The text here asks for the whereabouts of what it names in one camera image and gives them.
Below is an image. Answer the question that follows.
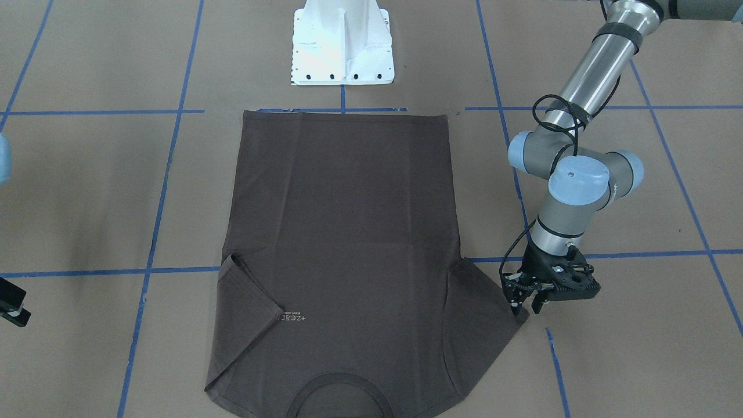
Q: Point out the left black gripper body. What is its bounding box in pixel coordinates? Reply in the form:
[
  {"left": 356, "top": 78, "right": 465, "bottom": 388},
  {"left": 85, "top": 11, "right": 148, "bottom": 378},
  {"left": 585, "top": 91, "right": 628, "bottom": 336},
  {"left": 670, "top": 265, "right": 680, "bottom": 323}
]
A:
[{"left": 503, "top": 239, "right": 572, "bottom": 304}]

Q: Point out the brown t-shirt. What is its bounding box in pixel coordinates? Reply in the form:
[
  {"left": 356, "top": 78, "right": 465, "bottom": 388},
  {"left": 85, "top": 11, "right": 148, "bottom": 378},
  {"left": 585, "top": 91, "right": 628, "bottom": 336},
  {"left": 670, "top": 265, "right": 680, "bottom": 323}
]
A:
[{"left": 204, "top": 111, "right": 528, "bottom": 417}]

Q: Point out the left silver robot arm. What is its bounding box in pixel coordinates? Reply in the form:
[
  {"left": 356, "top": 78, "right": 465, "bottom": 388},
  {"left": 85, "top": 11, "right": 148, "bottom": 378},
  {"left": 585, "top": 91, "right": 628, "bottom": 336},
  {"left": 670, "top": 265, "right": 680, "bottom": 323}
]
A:
[{"left": 499, "top": 1, "right": 741, "bottom": 316}]

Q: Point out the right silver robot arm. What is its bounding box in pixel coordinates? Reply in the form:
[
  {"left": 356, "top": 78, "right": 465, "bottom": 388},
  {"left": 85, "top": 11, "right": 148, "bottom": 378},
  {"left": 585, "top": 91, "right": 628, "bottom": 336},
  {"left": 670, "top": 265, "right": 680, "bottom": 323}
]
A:
[{"left": 0, "top": 134, "right": 13, "bottom": 185}]

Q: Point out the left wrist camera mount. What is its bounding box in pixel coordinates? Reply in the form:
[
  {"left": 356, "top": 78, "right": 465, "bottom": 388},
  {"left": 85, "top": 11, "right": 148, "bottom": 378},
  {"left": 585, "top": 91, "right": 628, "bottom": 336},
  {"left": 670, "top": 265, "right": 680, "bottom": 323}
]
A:
[{"left": 547, "top": 246, "right": 601, "bottom": 301}]

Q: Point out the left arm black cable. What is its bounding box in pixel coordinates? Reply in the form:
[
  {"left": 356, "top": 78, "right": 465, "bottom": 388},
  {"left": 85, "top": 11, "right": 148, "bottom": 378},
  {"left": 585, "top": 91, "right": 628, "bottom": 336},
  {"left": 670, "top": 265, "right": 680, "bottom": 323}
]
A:
[{"left": 499, "top": 95, "right": 590, "bottom": 279}]

